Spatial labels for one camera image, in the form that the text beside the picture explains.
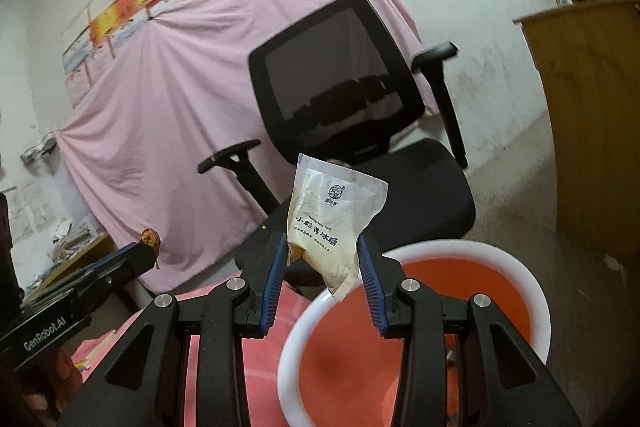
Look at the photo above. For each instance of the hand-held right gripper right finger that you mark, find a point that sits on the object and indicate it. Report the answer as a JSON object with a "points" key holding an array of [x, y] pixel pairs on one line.
{"points": [[372, 287]]}

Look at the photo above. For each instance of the cluttered wooden table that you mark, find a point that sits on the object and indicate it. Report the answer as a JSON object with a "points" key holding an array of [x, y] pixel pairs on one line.
{"points": [[85, 257]]}

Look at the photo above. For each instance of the person's left hand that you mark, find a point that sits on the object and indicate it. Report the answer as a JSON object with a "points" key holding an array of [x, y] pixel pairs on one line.
{"points": [[47, 382]]}

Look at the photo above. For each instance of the red basin with white rim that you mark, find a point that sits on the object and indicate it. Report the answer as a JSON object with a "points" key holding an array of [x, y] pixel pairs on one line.
{"points": [[500, 287]]}

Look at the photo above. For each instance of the small brown orange scrap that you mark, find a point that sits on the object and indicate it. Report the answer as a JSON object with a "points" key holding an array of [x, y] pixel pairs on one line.
{"points": [[150, 239]]}

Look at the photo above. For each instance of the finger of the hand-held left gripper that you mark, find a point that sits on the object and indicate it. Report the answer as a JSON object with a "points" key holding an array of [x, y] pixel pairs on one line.
{"points": [[112, 256], [130, 264]]}

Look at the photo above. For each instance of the row of wall posters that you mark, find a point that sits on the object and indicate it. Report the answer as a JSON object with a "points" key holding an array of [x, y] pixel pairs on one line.
{"points": [[125, 2]]}

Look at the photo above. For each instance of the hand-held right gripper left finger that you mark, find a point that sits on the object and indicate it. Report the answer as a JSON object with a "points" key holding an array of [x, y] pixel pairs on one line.
{"points": [[274, 277]]}

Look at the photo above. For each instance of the white sugar packet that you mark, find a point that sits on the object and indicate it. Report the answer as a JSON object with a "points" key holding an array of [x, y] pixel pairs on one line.
{"points": [[330, 217]]}

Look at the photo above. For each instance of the wooden cabinet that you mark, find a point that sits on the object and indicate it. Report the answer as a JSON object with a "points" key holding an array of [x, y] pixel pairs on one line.
{"points": [[590, 107]]}

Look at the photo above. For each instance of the black mesh office chair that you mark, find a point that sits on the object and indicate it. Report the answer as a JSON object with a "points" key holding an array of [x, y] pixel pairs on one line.
{"points": [[325, 57]]}

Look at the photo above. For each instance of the pink hanging cloth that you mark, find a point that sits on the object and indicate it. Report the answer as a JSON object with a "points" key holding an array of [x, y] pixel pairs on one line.
{"points": [[175, 107]]}

